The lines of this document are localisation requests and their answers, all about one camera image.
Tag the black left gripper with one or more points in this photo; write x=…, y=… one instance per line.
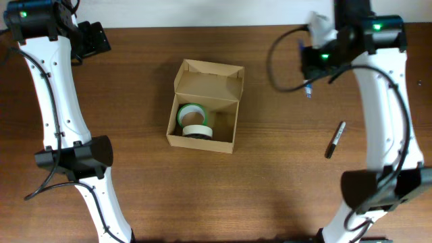
x=97, y=40

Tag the beige masking tape roll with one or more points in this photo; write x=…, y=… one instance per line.
x=197, y=131

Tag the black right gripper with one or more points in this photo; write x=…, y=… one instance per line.
x=309, y=69

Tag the green tape roll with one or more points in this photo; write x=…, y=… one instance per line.
x=191, y=108

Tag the brown cardboard box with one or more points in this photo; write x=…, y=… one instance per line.
x=218, y=88

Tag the blue pen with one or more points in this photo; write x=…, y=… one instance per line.
x=308, y=88

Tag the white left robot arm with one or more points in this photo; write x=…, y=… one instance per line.
x=52, y=41

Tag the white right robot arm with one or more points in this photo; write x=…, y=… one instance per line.
x=374, y=48

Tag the black marker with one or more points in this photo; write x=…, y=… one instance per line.
x=335, y=140

